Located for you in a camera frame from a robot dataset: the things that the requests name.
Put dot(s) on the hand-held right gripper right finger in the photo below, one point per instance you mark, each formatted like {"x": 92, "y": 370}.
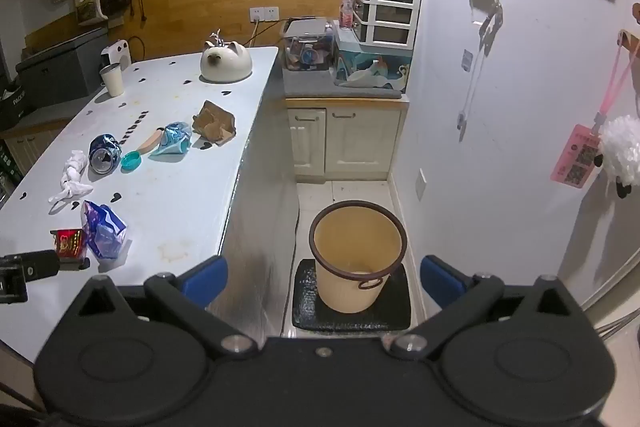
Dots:
{"x": 442, "y": 281}

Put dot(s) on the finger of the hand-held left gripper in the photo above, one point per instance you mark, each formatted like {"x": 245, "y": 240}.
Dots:
{"x": 42, "y": 263}

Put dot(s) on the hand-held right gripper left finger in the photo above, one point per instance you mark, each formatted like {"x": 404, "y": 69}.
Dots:
{"x": 205, "y": 281}

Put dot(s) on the red snack packet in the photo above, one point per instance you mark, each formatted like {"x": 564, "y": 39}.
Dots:
{"x": 69, "y": 243}

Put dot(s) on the purple blue snack wrapper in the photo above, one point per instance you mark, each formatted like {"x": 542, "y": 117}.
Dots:
{"x": 105, "y": 232}

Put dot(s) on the white tissue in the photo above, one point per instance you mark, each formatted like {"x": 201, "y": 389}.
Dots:
{"x": 72, "y": 177}

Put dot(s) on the beige plastic bin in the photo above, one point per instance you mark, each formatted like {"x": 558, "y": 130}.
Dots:
{"x": 345, "y": 252}

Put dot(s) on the crushed blue can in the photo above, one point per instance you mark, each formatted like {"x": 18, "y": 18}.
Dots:
{"x": 105, "y": 152}

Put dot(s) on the teal plastic cap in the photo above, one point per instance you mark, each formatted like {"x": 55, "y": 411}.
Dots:
{"x": 131, "y": 161}

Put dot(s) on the light blue plastic wrapper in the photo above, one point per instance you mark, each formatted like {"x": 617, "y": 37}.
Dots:
{"x": 175, "y": 139}

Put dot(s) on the tan wooden piece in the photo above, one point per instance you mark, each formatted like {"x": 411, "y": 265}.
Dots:
{"x": 147, "y": 143}

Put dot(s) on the brown cardboard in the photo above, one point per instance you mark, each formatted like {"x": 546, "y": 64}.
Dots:
{"x": 212, "y": 122}

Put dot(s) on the black floor mat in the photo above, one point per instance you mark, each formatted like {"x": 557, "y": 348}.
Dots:
{"x": 305, "y": 312}

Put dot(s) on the black cardboard box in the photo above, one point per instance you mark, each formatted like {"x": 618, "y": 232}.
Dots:
{"x": 12, "y": 107}

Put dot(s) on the cream cabinet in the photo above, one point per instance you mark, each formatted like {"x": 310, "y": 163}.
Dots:
{"x": 355, "y": 142}

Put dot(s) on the white paper cup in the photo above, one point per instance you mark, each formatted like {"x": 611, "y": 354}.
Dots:
{"x": 112, "y": 82}

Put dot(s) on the grey storage box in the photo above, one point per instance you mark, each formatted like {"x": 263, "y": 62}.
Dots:
{"x": 60, "y": 67}

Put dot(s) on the white cat-shaped ceramic pot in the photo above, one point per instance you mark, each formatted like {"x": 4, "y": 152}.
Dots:
{"x": 227, "y": 64}

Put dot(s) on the small white heater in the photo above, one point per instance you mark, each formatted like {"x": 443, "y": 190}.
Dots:
{"x": 117, "y": 54}

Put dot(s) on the white fluffy toy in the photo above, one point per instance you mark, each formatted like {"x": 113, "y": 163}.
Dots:
{"x": 622, "y": 147}

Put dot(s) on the teal glass tank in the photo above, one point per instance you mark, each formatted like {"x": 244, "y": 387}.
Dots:
{"x": 350, "y": 52}

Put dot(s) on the clear lidded storage box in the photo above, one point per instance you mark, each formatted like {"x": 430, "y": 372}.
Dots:
{"x": 307, "y": 49}

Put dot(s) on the dark hanging keys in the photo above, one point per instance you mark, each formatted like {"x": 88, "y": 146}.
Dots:
{"x": 494, "y": 19}

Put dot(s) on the red label plastic bottle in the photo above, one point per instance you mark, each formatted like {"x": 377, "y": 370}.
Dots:
{"x": 346, "y": 12}

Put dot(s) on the white wall plate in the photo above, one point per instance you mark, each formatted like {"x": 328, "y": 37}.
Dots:
{"x": 422, "y": 184}

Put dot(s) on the small wall tag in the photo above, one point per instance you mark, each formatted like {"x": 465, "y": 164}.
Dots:
{"x": 466, "y": 61}

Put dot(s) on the white wall socket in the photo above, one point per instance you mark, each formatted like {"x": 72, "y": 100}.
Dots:
{"x": 264, "y": 13}

